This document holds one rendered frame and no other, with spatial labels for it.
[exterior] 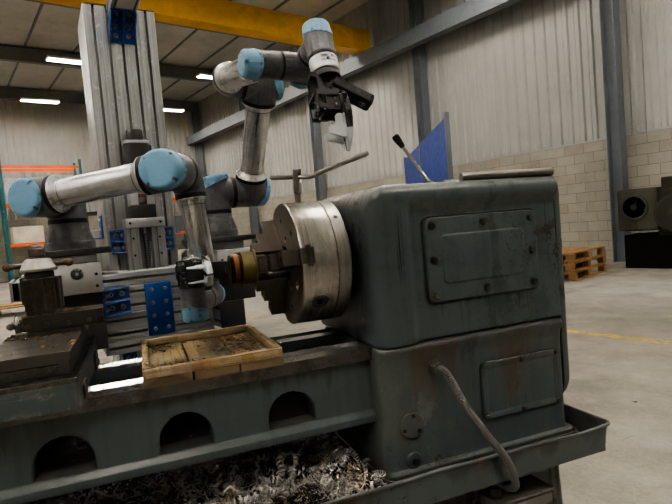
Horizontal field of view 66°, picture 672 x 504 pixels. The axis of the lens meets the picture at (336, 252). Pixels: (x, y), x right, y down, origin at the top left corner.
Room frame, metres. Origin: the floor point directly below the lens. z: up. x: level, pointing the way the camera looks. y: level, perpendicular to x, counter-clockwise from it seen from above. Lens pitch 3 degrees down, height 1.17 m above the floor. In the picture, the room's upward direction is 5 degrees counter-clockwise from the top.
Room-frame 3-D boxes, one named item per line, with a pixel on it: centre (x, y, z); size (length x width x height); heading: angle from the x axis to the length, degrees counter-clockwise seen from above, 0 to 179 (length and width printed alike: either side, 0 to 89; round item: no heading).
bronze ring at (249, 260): (1.32, 0.23, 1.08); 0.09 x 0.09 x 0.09; 21
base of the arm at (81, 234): (1.72, 0.87, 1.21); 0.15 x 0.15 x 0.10
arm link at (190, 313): (1.55, 0.43, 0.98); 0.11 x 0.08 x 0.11; 173
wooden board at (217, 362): (1.28, 0.34, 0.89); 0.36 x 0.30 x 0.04; 21
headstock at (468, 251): (1.53, -0.28, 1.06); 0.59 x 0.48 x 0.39; 111
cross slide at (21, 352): (1.17, 0.68, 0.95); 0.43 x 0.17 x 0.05; 21
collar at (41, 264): (1.23, 0.70, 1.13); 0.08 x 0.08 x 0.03
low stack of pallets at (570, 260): (8.62, -3.79, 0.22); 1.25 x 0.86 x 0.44; 130
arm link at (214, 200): (1.96, 0.43, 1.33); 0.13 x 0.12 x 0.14; 116
